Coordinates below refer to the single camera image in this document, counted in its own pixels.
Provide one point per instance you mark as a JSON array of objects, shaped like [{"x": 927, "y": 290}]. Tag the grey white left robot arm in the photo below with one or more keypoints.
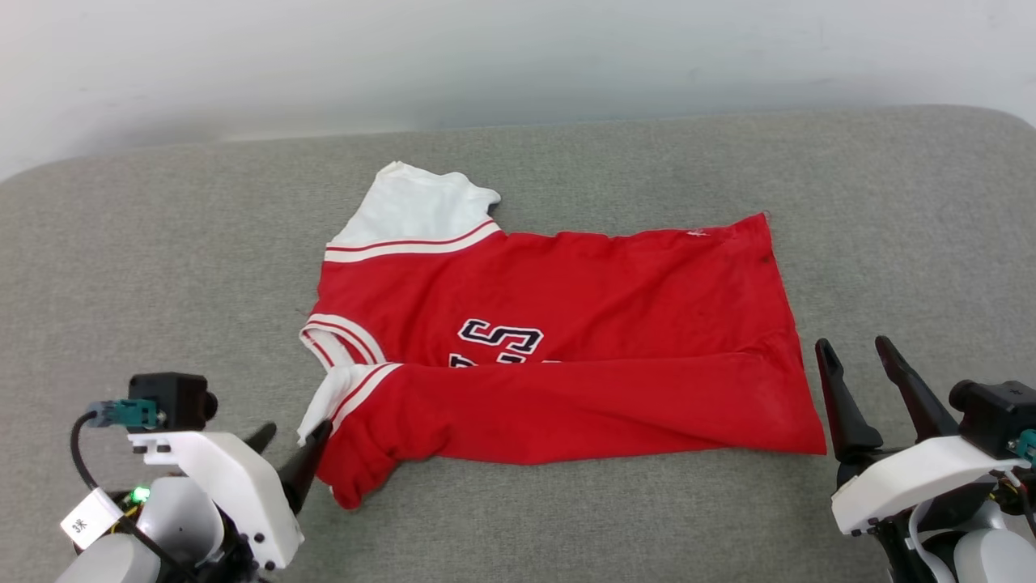
[{"x": 174, "y": 518}]

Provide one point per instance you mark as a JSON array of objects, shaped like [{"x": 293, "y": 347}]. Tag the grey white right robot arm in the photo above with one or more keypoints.
[{"x": 983, "y": 559}]

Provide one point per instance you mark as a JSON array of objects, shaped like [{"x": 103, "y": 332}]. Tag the red and white sports jersey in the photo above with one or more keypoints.
[{"x": 607, "y": 324}]

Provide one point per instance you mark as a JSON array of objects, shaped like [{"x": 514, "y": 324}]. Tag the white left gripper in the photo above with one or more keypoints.
[{"x": 235, "y": 478}]

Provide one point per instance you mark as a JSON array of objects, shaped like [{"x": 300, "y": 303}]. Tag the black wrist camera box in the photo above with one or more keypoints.
[
  {"x": 174, "y": 398},
  {"x": 999, "y": 413}
]

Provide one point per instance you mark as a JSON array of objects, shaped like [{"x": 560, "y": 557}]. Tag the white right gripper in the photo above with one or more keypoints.
[{"x": 914, "y": 478}]

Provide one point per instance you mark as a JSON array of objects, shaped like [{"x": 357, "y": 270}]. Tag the white paper label tag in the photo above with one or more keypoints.
[{"x": 91, "y": 517}]

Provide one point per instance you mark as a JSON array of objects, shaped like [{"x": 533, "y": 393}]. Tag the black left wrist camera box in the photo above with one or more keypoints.
[{"x": 174, "y": 398}]

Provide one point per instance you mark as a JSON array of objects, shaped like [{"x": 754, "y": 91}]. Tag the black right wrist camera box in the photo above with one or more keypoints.
[{"x": 999, "y": 413}]

